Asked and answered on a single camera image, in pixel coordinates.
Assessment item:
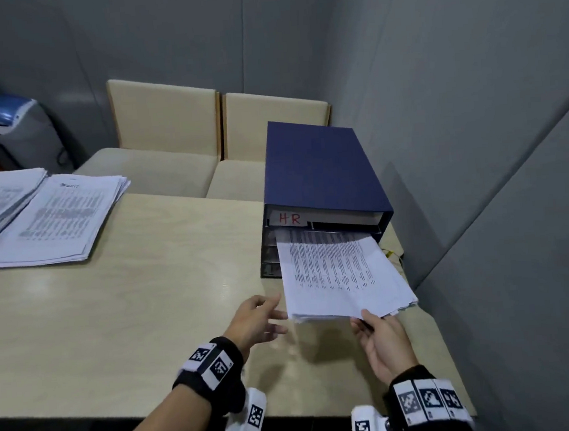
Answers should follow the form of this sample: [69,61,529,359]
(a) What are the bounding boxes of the person's right hand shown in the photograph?
[349,306,421,389]

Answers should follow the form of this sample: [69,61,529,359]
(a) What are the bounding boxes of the person's left hand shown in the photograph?
[220,292,292,363]

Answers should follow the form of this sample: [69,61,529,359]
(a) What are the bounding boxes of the stack of printed paper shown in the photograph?
[0,163,54,261]
[274,221,421,326]
[0,169,136,269]

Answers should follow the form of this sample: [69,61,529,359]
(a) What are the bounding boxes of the person's left forearm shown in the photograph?
[97,383,214,431]

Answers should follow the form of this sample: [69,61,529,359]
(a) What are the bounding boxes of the black marker wristband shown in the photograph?
[381,361,477,431]
[169,334,249,421]

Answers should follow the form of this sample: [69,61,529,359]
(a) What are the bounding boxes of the white paper label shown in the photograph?
[266,207,310,230]

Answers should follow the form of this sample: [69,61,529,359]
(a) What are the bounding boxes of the beige cushioned chair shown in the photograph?
[198,85,338,207]
[67,71,228,207]

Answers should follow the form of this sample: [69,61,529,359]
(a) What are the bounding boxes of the grey bin with blue lid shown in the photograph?
[0,89,76,178]

